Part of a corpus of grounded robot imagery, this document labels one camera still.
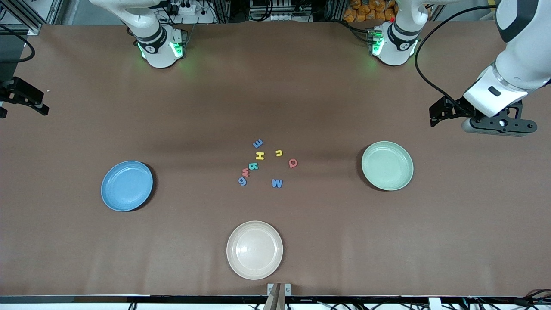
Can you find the orange bag pile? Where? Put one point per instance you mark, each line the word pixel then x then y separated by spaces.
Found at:
pixel 366 10

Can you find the tan vertical post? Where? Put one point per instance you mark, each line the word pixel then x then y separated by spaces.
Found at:
pixel 274 301

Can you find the aluminium frame profile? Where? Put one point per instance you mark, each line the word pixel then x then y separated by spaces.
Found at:
pixel 34 26

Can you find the beige plate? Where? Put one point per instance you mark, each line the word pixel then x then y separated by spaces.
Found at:
pixel 255 250

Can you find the teal foam letter k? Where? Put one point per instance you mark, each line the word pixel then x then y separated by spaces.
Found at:
pixel 253 166

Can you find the brown table cover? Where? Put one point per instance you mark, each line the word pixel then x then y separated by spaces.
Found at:
pixel 86 258

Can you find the pink foam letter Q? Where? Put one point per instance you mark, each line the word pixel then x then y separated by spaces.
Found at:
pixel 289 163

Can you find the green plate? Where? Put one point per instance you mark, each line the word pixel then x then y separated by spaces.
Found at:
pixel 387 165

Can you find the white power strip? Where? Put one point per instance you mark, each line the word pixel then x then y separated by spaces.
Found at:
pixel 185 7

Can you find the black table edge rail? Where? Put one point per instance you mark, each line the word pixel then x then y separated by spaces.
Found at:
pixel 129 299

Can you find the yellow foam letter H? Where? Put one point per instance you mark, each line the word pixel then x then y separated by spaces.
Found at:
pixel 260 156

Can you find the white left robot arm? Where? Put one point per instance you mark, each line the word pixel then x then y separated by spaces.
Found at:
pixel 521 60

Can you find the white label tag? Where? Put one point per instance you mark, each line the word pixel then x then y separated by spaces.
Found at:
pixel 434 303

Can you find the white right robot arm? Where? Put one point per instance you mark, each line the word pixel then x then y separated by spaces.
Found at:
pixel 159 51

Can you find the small metal bracket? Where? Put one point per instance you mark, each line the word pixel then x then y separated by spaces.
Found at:
pixel 287 290

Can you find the black equipment rack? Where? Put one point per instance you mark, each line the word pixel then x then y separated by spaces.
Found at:
pixel 280 7

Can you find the blue foam letter g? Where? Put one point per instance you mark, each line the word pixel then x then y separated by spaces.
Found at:
pixel 242 182

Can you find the light blue foam letter m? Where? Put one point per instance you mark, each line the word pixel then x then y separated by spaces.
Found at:
pixel 257 143

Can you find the blue plate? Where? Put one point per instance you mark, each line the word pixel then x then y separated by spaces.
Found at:
pixel 127 186

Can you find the red foam letter w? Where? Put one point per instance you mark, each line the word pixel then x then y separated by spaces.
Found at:
pixel 245 172

